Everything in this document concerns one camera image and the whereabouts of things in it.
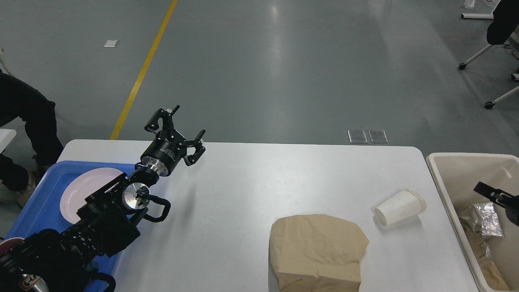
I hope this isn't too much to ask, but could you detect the blue plastic tray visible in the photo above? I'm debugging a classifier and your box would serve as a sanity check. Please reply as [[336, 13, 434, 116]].
[[1, 161, 148, 292]]

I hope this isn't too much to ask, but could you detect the beige plastic bin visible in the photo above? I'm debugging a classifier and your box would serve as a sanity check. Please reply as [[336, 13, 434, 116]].
[[427, 152, 519, 292]]

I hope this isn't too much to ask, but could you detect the clear floor plate right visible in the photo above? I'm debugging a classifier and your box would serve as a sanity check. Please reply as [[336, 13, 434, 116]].
[[369, 130, 389, 144]]

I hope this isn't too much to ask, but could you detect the person in black trousers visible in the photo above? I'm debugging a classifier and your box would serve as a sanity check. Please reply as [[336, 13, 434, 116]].
[[0, 72, 64, 208]]

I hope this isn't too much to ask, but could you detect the pink mug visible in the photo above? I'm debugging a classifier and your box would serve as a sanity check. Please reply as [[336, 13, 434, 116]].
[[0, 237, 24, 255]]

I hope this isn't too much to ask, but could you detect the white tissue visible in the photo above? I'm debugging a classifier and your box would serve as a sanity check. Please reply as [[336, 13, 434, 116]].
[[374, 188, 427, 226]]

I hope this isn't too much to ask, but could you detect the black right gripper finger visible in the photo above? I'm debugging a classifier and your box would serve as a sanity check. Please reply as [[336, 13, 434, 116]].
[[473, 181, 515, 208]]

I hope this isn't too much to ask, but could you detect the brown paper bag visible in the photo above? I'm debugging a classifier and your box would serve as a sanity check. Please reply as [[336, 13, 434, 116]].
[[269, 214, 369, 292]]

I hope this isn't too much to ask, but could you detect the pink plastic plate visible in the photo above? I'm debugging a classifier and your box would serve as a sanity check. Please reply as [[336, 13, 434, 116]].
[[60, 167, 122, 224]]

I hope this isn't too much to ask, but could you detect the clear floor plate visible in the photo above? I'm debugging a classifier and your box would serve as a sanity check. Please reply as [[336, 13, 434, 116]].
[[369, 130, 389, 144], [348, 130, 368, 144]]

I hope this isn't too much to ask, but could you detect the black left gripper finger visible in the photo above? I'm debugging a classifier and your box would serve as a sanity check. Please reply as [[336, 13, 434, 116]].
[[182, 129, 206, 166], [144, 105, 180, 140]]

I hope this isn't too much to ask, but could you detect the clear floor plate left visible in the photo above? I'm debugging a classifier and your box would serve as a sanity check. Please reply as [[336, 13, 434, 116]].
[[348, 130, 368, 144]]

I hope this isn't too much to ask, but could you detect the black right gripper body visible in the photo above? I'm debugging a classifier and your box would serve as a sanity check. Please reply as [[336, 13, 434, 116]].
[[505, 197, 519, 227]]

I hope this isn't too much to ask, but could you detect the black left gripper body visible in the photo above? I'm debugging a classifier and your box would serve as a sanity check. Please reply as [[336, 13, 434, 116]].
[[135, 137, 189, 177]]

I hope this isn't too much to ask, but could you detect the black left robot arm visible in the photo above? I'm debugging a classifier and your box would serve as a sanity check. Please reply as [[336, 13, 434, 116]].
[[1, 105, 206, 292]]

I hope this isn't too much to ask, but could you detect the foil ball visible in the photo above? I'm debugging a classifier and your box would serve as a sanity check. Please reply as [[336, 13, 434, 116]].
[[458, 202, 504, 237]]

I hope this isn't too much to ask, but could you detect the brown paper in bin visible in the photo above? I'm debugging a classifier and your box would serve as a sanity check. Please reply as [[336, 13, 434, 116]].
[[478, 257, 510, 291]]

